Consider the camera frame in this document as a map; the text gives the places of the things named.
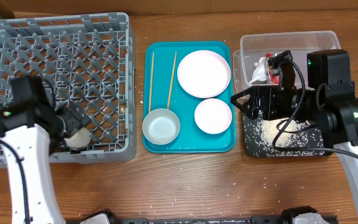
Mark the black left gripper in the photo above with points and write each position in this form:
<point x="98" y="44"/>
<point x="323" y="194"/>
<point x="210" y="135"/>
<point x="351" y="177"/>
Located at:
<point x="77" y="119"/>

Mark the white tissue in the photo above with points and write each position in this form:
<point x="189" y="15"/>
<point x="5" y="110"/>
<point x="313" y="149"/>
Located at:
<point x="261" y="71"/>

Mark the white cup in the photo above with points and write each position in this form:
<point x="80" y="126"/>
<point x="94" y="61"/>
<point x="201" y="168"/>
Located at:
<point x="79" y="140"/>

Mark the red snack wrapper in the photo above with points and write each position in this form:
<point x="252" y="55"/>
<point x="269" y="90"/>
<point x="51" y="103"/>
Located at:
<point x="272" y="79"/>

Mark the pile of rice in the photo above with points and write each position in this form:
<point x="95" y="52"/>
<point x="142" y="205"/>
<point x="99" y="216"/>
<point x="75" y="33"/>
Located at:
<point x="269" y="129"/>

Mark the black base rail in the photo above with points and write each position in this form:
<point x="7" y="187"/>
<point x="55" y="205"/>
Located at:
<point x="304" y="214"/>

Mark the clear plastic bin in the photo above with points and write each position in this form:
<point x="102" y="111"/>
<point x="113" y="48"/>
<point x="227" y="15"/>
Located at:
<point x="254" y="47"/>

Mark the grey dishwasher rack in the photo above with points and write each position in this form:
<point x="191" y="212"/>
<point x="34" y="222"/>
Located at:
<point x="86" y="60"/>

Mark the black tray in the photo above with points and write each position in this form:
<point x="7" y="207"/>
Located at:
<point x="259" y="140"/>

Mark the small white plate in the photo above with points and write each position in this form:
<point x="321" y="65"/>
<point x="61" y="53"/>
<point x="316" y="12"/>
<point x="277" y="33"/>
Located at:
<point x="213" y="116"/>

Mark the grey bowl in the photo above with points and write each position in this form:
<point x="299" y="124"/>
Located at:
<point x="161" y="126"/>

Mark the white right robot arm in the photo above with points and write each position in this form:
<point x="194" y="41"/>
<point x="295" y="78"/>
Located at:
<point x="326" y="97"/>

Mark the teal plastic tray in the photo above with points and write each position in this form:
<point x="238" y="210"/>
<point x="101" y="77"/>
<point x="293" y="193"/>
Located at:
<point x="190" y="138"/>

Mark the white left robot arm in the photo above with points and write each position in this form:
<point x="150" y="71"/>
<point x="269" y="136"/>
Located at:
<point x="31" y="128"/>

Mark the wooden chopstick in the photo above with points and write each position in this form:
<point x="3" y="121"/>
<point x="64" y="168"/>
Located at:
<point x="151" y="82"/>
<point x="171" y="81"/>

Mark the large white plate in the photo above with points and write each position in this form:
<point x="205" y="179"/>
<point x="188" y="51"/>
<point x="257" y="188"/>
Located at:
<point x="204" y="74"/>

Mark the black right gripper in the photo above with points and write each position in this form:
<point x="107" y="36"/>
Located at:
<point x="260" y="101"/>

